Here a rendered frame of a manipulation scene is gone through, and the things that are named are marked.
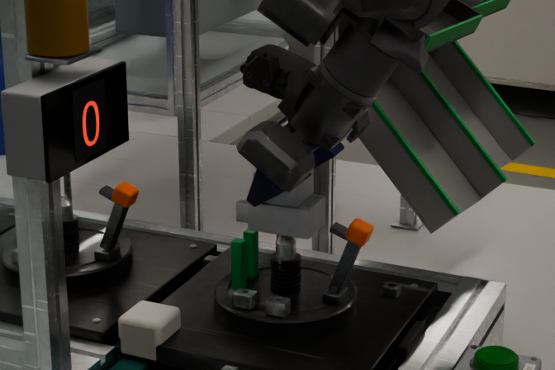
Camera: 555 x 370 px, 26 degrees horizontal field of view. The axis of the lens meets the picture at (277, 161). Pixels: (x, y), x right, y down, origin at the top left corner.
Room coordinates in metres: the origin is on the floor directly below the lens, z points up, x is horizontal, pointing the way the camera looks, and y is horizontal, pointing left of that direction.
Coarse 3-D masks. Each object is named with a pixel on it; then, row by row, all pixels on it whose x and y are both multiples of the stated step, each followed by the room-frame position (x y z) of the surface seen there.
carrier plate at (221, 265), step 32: (224, 256) 1.20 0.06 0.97; (192, 288) 1.12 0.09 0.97; (416, 288) 1.12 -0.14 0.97; (192, 320) 1.05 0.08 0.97; (384, 320) 1.05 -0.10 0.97; (416, 320) 1.07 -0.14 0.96; (160, 352) 0.99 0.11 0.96; (192, 352) 0.98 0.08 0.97; (224, 352) 0.98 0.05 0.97; (256, 352) 0.98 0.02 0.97; (288, 352) 0.98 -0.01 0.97; (320, 352) 0.98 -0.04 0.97; (352, 352) 0.98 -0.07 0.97; (384, 352) 0.98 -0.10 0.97
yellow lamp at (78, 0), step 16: (32, 0) 0.93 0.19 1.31; (48, 0) 0.92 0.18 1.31; (64, 0) 0.93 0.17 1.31; (80, 0) 0.94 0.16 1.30; (32, 16) 0.93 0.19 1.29; (48, 16) 0.92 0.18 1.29; (64, 16) 0.93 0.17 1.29; (80, 16) 0.94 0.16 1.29; (32, 32) 0.93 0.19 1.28; (48, 32) 0.92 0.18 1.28; (64, 32) 0.93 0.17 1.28; (80, 32) 0.93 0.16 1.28; (32, 48) 0.93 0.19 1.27; (48, 48) 0.92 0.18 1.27; (64, 48) 0.93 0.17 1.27; (80, 48) 0.93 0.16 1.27
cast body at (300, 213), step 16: (288, 192) 1.05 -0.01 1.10; (304, 192) 1.06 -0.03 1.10; (240, 208) 1.09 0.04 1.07; (256, 208) 1.06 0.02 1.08; (272, 208) 1.06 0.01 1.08; (288, 208) 1.05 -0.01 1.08; (304, 208) 1.05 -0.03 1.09; (320, 208) 1.07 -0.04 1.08; (256, 224) 1.06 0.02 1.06; (272, 224) 1.06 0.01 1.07; (288, 224) 1.05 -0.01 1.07; (304, 224) 1.04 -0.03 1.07; (320, 224) 1.07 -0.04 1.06
